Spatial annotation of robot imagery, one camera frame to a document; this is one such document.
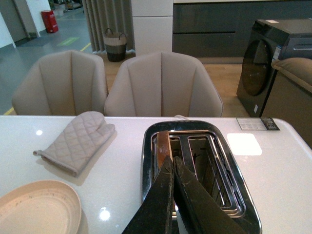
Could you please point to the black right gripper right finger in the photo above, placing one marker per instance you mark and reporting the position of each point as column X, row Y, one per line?
column 199, row 212

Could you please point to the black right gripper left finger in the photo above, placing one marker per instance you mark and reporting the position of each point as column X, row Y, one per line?
column 155, row 213

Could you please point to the brown bread slice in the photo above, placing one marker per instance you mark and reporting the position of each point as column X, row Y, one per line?
column 163, row 146

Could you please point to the chrome two-slot toaster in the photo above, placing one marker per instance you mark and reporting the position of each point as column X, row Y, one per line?
column 205, row 152

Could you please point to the beige round plate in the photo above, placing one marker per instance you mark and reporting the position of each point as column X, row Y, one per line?
column 41, row 207

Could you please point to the grey quilted oven mitt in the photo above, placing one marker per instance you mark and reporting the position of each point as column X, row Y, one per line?
column 78, row 142

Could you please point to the dark label card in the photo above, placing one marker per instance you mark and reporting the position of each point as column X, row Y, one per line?
column 263, row 123

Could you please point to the beige chair right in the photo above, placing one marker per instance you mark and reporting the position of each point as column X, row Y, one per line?
column 163, row 84

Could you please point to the beige chair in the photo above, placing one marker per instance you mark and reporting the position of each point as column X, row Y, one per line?
column 66, row 83
column 163, row 84

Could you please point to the beige sofa armrest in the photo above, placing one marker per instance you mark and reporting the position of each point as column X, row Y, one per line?
column 290, row 98

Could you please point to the beige chair left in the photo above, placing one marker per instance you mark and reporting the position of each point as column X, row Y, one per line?
column 66, row 83

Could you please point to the woven laundry basket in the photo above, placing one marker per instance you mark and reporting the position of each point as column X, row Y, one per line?
column 115, row 45

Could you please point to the grey kitchen counter cabinet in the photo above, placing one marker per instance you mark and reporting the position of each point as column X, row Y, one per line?
column 222, row 29

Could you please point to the white pillar cabinet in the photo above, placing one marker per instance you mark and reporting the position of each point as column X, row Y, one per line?
column 152, row 25

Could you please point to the grey pleated curtain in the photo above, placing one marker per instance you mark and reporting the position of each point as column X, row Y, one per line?
column 113, row 14

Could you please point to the red fire cabinet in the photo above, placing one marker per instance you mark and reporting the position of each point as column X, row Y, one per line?
column 49, row 21

